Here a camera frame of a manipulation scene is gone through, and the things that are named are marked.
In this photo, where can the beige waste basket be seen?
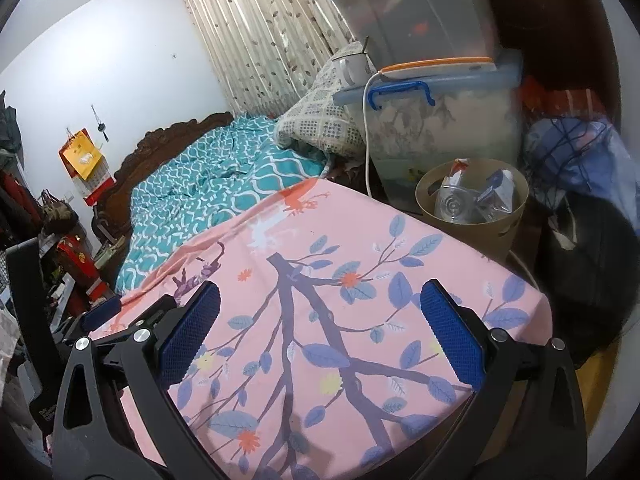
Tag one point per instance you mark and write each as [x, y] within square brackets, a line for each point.
[500, 240]

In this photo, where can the teal patterned blanket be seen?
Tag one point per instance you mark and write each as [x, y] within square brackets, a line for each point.
[200, 185]

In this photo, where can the brown handbag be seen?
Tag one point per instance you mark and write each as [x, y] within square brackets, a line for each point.
[57, 215]

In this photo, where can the hanging grey clothes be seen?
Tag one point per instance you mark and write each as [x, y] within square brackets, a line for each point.
[10, 130]

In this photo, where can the hanging keys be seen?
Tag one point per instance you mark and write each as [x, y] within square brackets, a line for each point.
[102, 132]

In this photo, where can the beige leaf print curtain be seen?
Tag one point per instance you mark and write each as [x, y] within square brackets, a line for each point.
[260, 35]

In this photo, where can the clear storage box teal lid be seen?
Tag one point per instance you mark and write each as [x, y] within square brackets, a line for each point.
[425, 20]

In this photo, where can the snack wrapper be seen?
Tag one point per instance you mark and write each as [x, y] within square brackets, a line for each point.
[457, 167]

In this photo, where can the dark wooden cabinet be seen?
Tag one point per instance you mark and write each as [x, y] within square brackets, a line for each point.
[550, 20]

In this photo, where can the carved wooden headboard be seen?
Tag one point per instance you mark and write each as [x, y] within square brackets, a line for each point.
[150, 145]

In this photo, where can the red gift box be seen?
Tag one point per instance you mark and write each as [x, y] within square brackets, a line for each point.
[80, 262]

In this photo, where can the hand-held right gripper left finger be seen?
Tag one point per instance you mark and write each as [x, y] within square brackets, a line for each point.
[190, 335]

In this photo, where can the black bag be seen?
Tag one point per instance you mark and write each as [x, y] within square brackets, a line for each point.
[590, 280]

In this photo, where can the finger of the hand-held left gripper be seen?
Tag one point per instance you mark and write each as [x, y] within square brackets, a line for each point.
[102, 312]

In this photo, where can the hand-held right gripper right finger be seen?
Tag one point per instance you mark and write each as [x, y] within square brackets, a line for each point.
[452, 335]

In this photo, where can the grey patterned pillow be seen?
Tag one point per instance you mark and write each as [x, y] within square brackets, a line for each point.
[320, 120]

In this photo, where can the clear storage box blue lid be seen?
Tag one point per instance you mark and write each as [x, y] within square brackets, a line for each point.
[450, 125]

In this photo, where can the blue cloth bundle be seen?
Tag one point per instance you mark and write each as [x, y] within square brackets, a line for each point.
[580, 160]

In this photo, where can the white mug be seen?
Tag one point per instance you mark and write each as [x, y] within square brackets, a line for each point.
[352, 70]

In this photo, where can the pink printed bed sheet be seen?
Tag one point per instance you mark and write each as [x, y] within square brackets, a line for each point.
[450, 260]

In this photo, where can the red wall calendar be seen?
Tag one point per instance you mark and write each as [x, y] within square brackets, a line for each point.
[82, 157]

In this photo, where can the red bag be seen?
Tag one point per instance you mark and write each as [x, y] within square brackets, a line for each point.
[560, 100]

